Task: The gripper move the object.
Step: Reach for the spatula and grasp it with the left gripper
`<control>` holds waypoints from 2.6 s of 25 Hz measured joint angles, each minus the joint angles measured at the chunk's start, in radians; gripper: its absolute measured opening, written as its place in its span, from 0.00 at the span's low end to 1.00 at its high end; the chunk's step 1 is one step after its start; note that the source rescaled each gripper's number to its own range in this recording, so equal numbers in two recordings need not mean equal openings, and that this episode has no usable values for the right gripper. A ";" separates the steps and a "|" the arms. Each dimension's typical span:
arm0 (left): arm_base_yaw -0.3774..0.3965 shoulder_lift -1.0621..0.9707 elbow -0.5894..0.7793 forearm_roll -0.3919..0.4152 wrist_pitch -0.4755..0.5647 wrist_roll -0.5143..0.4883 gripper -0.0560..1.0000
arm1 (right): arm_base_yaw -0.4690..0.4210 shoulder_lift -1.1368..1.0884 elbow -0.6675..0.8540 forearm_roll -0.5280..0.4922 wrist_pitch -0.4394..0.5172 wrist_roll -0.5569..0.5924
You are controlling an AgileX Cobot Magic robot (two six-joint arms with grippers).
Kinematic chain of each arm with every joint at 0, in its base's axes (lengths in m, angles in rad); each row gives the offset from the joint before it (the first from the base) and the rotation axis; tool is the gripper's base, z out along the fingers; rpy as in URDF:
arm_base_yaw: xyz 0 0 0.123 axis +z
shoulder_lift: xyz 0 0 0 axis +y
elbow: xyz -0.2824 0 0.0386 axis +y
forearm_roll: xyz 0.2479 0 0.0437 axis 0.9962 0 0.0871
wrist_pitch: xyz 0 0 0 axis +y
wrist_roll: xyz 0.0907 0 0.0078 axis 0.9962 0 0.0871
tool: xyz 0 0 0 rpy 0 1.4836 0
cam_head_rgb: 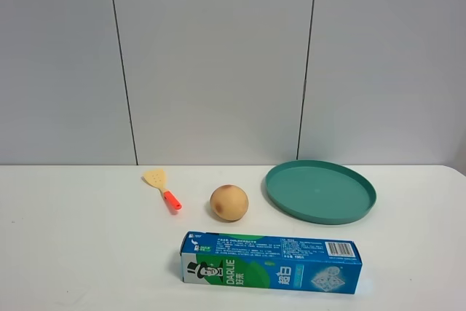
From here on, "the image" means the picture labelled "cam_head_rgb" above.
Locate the green round plastic plate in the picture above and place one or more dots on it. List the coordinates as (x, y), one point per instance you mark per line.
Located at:
(320, 192)

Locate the blue Darlie toothpaste box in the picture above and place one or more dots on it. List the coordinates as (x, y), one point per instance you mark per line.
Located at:
(270, 262)

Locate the yellow spatula with red handle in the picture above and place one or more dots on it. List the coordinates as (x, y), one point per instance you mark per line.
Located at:
(158, 179)

